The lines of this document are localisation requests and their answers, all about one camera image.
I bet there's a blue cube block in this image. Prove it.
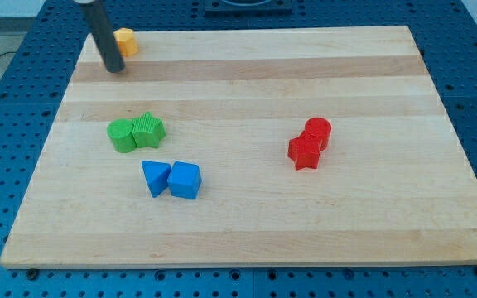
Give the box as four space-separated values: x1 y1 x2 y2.
167 161 202 199

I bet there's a red star block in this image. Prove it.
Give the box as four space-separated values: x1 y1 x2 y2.
287 131 321 171

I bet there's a light wooden board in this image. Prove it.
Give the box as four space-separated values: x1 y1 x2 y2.
0 26 477 269

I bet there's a red cylinder block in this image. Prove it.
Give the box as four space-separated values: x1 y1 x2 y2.
305 117 332 151

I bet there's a blue triangle block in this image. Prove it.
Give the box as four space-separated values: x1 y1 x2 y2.
142 161 171 198

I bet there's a green star block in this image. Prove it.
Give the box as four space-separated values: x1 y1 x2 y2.
132 112 166 148

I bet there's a green cylinder block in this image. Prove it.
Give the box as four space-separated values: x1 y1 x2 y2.
107 118 137 153

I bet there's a yellow pentagon block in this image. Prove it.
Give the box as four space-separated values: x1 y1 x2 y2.
113 28 138 57

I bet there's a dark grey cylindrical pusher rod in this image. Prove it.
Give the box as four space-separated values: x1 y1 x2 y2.
74 0 125 73

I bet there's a black screw front left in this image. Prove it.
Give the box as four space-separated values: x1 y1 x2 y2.
26 268 40 281

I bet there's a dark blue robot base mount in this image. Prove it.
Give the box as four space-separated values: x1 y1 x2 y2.
204 0 293 16

